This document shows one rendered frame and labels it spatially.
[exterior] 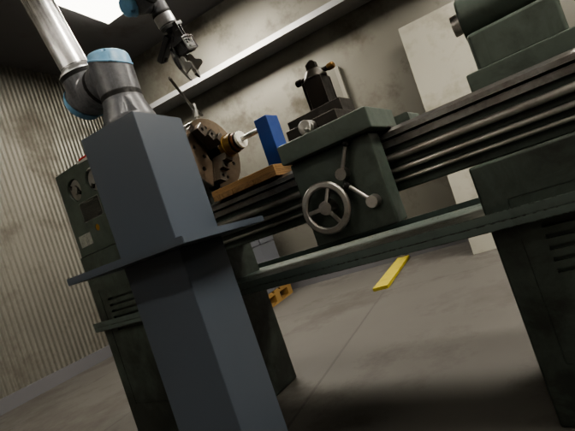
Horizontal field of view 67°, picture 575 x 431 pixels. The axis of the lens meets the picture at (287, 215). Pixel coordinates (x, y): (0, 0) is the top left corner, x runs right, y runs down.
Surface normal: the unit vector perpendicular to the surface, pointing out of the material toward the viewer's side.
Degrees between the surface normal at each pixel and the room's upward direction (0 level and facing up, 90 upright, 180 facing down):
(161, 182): 90
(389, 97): 90
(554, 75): 90
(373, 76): 90
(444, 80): 74
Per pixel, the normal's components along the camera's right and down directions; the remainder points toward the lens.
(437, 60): -0.47, -0.15
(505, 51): -0.52, 0.16
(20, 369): 0.86, -0.31
